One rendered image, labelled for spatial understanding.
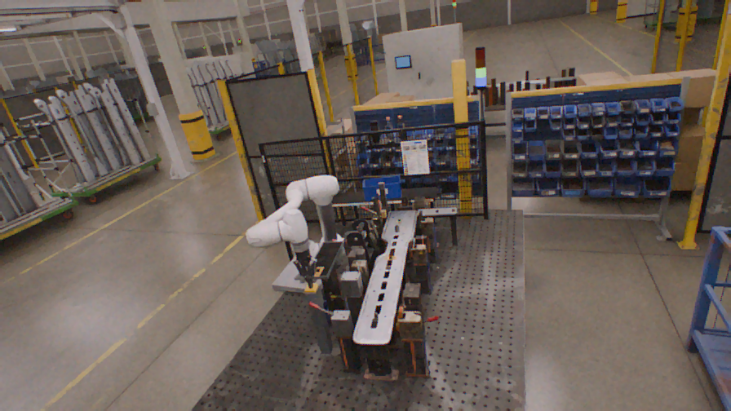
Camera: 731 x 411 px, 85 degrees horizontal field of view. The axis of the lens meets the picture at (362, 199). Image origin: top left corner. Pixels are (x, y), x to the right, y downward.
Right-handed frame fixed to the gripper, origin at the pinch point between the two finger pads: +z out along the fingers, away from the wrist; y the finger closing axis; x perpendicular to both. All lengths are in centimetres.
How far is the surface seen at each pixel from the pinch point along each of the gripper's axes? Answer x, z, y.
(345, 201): 132, 16, -16
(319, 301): -2.1, 11.3, 3.5
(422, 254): 52, 19, 53
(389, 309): 1.3, 18.9, 39.7
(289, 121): 264, -28, -109
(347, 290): 12.3, 15.5, 15.0
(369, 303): 5.6, 18.9, 28.4
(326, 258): 26.3, 3.0, 0.9
